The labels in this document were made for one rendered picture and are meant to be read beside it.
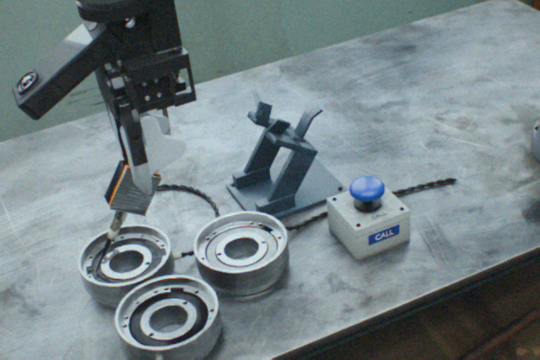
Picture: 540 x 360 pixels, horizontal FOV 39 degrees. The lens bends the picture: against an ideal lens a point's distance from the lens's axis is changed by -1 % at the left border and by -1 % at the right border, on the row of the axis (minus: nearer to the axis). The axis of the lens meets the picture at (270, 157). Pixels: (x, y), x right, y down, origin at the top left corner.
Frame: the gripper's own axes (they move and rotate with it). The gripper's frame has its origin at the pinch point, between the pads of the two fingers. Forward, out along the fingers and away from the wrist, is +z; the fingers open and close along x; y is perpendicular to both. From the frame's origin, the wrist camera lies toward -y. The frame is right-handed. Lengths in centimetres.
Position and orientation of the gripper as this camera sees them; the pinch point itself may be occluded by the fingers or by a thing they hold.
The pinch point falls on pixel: (135, 178)
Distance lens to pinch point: 81.4
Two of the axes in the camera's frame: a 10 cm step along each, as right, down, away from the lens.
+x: -4.2, -4.6, 7.8
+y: 9.0, -3.1, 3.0
